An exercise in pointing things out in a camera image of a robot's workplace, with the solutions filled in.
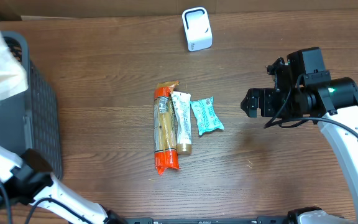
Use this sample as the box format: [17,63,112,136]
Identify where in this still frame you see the dark grey plastic basket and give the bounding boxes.
[0,31,63,180]

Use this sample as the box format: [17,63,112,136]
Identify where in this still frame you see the teal wet wipes packet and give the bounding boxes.
[190,96,224,136]

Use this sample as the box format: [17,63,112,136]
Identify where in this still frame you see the white barcode scanner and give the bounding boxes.
[181,7,213,52]

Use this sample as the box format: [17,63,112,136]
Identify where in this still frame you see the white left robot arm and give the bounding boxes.
[0,146,126,223]

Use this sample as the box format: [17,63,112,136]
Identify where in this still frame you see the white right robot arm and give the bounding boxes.
[241,54,358,223]

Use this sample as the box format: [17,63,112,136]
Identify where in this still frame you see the white Pantene tube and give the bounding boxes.
[171,91,192,155]

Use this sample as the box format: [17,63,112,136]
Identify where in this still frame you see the brown cardboard backdrop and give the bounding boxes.
[0,0,358,21]

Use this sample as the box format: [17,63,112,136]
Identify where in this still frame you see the orange spaghetti packet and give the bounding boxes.
[154,81,180,175]

